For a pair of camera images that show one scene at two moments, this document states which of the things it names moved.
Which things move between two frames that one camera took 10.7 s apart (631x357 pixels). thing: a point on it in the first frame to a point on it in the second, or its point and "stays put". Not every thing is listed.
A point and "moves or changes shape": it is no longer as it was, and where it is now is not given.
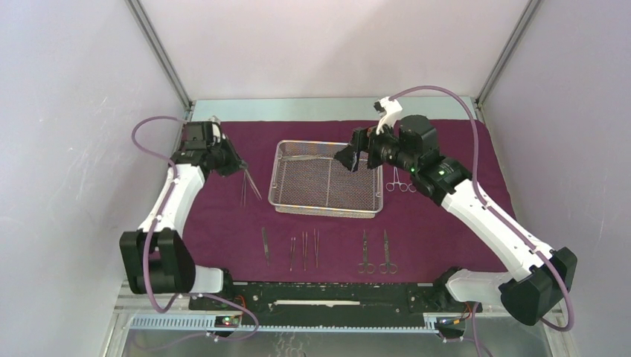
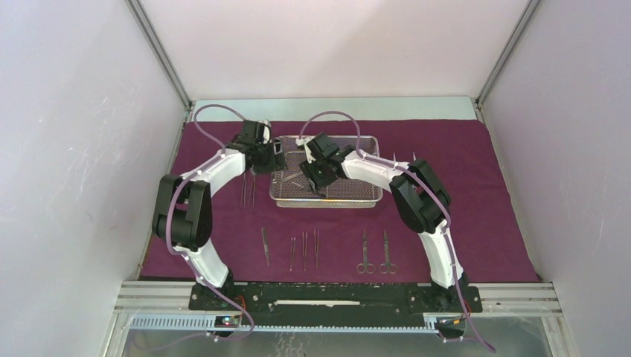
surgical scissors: [365, 266] stays put
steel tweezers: [316, 246] stays put
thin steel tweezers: [306, 243] stays put
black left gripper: [235, 163] to [277, 161]
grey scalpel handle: [265, 245] stays put
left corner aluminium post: [160, 52] stays put
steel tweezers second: [292, 241] stays put
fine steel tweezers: [253, 185] moves or changes shape
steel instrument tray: [307, 180] moves or changes shape
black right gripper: [361, 141] to [317, 182]
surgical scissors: [388, 266] stays put
